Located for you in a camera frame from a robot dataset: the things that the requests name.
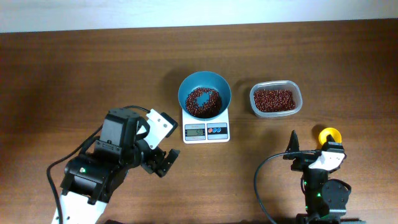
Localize clear container of red beans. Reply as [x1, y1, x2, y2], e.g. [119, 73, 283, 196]
[249, 80, 303, 118]

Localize white digital kitchen scale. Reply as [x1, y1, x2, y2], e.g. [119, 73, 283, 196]
[182, 109, 230, 144]

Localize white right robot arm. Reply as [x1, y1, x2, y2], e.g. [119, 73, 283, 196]
[283, 131, 365, 224]

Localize yellow plastic measuring scoop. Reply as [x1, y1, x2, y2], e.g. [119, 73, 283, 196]
[318, 128, 342, 146]

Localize blue-grey bowl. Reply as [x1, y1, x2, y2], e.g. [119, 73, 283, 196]
[178, 71, 231, 118]

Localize red beans in bowl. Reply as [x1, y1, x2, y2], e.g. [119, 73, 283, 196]
[185, 87, 222, 118]

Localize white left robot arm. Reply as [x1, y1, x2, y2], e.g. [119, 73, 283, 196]
[52, 106, 180, 223]

